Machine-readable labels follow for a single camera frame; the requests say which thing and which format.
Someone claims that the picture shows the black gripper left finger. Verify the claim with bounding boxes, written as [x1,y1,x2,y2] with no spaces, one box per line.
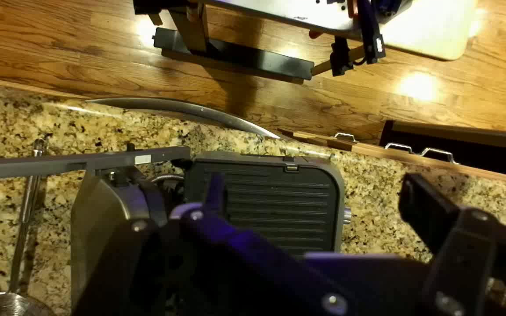
[70,167,216,316]

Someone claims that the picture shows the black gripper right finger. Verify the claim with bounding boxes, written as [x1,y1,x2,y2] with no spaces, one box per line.
[399,174,506,316]

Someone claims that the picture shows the robot base stand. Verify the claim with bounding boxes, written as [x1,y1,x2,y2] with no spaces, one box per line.
[132,0,478,82]

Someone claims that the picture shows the black grey sandwich maker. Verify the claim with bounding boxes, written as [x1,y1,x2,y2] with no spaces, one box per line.
[0,147,344,254]

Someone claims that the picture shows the wooden base cabinet drawers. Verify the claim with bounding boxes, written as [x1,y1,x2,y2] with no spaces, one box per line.
[285,119,506,174]

